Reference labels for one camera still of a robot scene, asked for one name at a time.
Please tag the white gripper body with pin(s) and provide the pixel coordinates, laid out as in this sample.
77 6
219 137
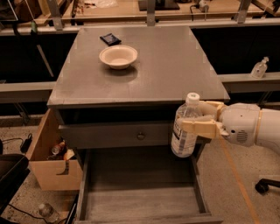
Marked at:
241 122

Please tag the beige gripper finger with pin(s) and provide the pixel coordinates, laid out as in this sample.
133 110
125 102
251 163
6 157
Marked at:
208 129
211 107

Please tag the clear plastic water bottle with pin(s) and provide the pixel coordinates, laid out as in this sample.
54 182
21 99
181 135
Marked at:
183 143

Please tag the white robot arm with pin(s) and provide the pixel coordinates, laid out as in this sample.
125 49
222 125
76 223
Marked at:
267 129

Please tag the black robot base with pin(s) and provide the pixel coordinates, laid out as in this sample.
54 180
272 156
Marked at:
13 172

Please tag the clear pump dispenser bottle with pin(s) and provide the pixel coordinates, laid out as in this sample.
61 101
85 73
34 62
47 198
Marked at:
260 68

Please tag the grey open middle drawer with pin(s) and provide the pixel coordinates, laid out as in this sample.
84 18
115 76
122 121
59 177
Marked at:
141 185

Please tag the grey top drawer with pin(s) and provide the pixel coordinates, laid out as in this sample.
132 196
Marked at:
117 134

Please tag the bottle in cardboard box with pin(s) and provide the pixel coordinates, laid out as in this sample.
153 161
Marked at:
58 148

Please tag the clear bottle on floor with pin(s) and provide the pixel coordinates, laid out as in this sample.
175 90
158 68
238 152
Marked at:
48 213

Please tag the black chair base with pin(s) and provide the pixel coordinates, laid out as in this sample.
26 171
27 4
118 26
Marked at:
264 184

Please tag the grey wooden cabinet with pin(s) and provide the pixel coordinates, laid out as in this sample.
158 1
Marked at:
170 64

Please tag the white paper bowl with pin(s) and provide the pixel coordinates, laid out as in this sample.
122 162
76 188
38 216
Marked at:
118 56

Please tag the dark blue snack packet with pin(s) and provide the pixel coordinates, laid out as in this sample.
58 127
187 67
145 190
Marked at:
110 39

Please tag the cardboard box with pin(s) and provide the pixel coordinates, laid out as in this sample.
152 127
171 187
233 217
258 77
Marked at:
52 174

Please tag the black power adapter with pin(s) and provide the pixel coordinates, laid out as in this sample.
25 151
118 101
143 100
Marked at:
26 144

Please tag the metal rail shelf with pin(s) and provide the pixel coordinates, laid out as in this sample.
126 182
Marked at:
233 83

